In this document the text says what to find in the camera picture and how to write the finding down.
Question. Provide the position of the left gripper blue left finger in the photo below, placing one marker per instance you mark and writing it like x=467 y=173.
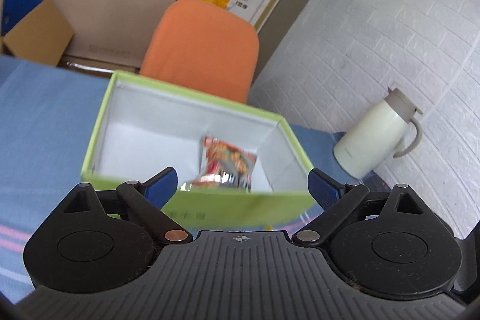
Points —
x=159 y=189

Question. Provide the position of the silver orange chip bag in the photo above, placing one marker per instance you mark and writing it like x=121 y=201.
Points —
x=223 y=166

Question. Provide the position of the green cardboard box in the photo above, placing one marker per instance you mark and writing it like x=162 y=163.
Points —
x=144 y=126

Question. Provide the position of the cream thermos jug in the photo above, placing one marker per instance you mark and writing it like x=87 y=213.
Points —
x=375 y=137

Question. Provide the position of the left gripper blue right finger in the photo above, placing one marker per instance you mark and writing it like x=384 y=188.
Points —
x=325 y=190

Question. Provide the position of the open cardboard box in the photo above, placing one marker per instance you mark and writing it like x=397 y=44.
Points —
x=34 y=30

